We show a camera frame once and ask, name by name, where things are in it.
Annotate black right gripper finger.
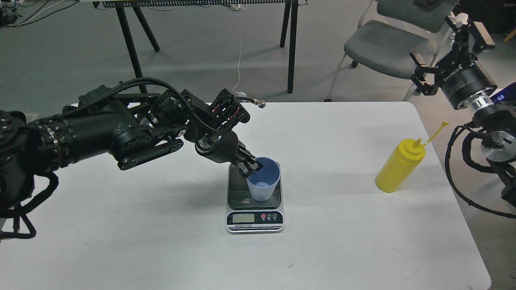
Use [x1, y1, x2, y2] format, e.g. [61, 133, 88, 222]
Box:
[411, 74, 440, 95]
[410, 52, 440, 79]

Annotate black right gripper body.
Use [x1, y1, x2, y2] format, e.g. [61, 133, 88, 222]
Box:
[435, 53, 497, 110]

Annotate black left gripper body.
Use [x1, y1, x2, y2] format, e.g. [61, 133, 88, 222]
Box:
[195, 131, 248, 165]

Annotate blue plastic cup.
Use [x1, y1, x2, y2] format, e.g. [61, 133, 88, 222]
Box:
[246, 157, 281, 202]

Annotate yellow squeeze bottle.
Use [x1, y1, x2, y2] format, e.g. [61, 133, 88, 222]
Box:
[375, 121, 449, 193]

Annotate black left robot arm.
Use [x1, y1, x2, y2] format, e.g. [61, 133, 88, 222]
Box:
[0, 77, 263, 239]

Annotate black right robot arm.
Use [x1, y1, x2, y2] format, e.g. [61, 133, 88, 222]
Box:
[410, 52, 515, 219]

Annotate digital kitchen scale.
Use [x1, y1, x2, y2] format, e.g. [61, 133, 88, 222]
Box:
[226, 164, 285, 234]

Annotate grey office chair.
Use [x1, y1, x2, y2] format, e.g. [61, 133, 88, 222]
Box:
[343, 0, 458, 79]

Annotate black legged table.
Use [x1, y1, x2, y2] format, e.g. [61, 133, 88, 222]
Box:
[92, 0, 309, 94]

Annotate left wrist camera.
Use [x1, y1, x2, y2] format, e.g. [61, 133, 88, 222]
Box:
[208, 89, 250, 131]

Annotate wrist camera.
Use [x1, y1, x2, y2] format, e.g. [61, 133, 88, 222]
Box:
[208, 89, 250, 131]
[445, 13, 495, 55]

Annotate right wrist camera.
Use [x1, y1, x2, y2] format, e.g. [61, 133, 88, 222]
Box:
[445, 13, 495, 55]

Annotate white hanging cable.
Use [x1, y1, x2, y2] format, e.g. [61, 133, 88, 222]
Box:
[232, 4, 244, 95]

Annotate floor cables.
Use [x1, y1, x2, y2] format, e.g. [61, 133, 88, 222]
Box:
[0, 0, 77, 28]

